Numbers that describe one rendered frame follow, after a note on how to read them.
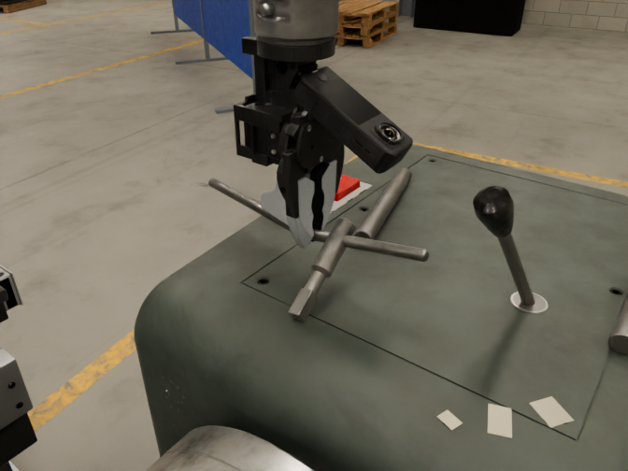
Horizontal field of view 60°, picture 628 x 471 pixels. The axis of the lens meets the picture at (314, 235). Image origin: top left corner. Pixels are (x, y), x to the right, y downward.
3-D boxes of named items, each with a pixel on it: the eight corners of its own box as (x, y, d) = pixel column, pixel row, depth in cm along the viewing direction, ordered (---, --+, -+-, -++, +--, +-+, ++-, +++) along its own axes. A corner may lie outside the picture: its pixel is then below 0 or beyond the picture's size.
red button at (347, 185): (326, 181, 83) (326, 168, 82) (360, 192, 80) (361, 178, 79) (302, 195, 79) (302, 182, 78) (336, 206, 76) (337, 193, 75)
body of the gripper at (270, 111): (282, 140, 61) (279, 25, 55) (347, 158, 57) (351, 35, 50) (235, 162, 56) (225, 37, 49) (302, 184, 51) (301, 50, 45)
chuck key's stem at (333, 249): (309, 325, 53) (359, 231, 58) (300, 314, 52) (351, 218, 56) (292, 320, 54) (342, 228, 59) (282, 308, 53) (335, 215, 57)
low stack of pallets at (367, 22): (347, 28, 867) (347, -2, 845) (398, 33, 834) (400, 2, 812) (311, 43, 770) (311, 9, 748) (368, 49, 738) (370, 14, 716)
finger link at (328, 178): (295, 217, 65) (292, 144, 60) (336, 232, 62) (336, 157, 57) (278, 228, 63) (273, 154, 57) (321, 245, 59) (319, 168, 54)
